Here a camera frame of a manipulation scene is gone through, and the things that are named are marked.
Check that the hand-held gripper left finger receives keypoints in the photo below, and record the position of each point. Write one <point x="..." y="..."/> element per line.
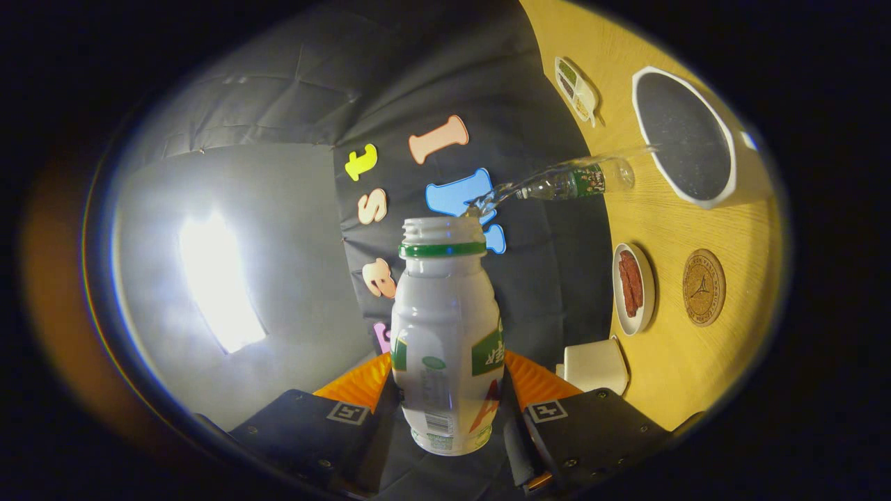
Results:
<point x="306" y="435"/>

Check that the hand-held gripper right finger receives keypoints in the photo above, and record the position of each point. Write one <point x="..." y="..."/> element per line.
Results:
<point x="592" y="435"/>

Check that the white juice bottle green label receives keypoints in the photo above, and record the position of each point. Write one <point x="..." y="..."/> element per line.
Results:
<point x="445" y="313"/>

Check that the round cork coaster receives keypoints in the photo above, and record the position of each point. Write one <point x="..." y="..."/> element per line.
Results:
<point x="704" y="287"/>

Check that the white cup dark inside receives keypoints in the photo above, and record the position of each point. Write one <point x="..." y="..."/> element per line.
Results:
<point x="686" y="139"/>

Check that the clear plastic water bottle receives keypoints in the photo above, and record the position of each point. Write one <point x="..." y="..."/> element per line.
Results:
<point x="578" y="182"/>

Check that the cream toaster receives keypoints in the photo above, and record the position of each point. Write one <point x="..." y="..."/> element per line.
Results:
<point x="595" y="365"/>

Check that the white round plate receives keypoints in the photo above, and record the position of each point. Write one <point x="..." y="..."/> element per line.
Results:
<point x="647" y="292"/>

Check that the red meat strips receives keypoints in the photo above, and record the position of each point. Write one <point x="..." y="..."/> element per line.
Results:
<point x="631" y="284"/>

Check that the bright ceiling light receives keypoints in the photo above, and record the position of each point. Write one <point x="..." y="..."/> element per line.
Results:
<point x="219" y="285"/>

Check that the wooden table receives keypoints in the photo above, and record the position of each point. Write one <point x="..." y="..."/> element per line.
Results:
<point x="672" y="226"/>

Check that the white divided dish with beans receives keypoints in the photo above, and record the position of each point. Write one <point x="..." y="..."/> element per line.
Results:
<point x="583" y="97"/>

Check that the black backdrop cloth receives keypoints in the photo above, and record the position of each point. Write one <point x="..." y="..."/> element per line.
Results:
<point x="418" y="69"/>

